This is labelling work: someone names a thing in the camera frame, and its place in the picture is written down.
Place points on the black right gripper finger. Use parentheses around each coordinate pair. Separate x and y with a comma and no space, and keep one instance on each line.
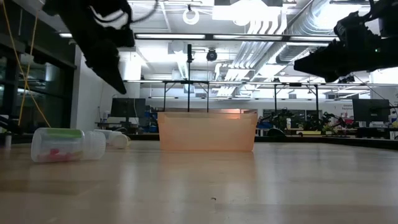
(320,65)

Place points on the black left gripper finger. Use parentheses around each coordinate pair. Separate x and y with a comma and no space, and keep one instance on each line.
(107,65)

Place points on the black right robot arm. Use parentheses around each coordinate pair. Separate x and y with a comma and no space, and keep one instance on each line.
(387,49)

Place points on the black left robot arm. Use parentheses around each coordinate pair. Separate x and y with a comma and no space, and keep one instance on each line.
(62,6)

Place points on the clear pill bottle white cap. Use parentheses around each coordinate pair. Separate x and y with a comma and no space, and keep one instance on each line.
(104,137)

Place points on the small yellow pill bottle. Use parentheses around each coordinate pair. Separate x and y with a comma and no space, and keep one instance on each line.
(120,141)

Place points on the green label pill bottle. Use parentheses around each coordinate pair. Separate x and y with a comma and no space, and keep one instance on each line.
(62,144)

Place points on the orange translucent plastic basket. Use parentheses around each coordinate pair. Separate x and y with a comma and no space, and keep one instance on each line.
(206,132)

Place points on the black computer monitor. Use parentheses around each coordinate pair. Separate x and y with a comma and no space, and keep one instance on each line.
(127,107)
(370,110)

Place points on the black tripod stand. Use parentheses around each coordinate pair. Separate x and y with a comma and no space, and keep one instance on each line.
(189,77)

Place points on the long ceiling light bar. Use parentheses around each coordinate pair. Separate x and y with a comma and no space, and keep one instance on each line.
(217,36)

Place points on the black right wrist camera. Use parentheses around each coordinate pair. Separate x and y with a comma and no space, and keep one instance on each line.
(353,28)

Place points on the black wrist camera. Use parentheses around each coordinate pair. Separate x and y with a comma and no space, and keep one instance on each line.
(353,28)
(127,37)

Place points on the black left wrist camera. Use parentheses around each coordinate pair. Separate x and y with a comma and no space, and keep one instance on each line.
(127,37)

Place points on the black background workstation frame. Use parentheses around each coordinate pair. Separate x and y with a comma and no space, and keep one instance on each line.
(186,82)
(295,84)

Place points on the black hanging overhead camera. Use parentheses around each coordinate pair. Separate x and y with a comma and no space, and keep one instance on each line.
(211,55)

